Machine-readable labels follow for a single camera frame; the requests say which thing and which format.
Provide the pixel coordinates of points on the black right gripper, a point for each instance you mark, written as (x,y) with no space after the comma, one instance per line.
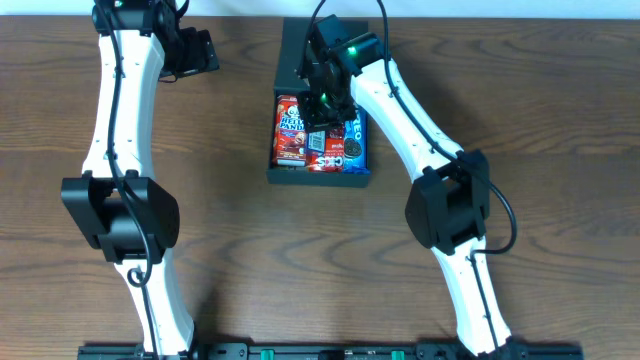
(322,112)

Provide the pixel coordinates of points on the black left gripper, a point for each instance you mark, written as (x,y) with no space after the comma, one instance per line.
(200,57)

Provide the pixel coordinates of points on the blue cookie pack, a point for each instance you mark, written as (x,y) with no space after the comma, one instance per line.
(355,144)

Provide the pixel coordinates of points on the red Hello Panda pack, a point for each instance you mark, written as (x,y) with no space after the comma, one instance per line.
(289,143)

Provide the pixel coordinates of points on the red Hacks candy bag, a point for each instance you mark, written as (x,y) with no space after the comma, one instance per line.
(332,160)

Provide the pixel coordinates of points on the black box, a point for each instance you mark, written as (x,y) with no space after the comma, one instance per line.
(287,83)

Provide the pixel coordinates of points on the small blue stick pack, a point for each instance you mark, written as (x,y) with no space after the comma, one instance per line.
(316,141)

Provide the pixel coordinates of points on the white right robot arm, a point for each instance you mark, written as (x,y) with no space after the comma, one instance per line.
(448,204)

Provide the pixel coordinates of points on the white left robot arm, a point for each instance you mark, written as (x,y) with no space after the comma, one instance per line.
(116,202)

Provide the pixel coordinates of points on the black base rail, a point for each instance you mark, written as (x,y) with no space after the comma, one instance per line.
(422,351)

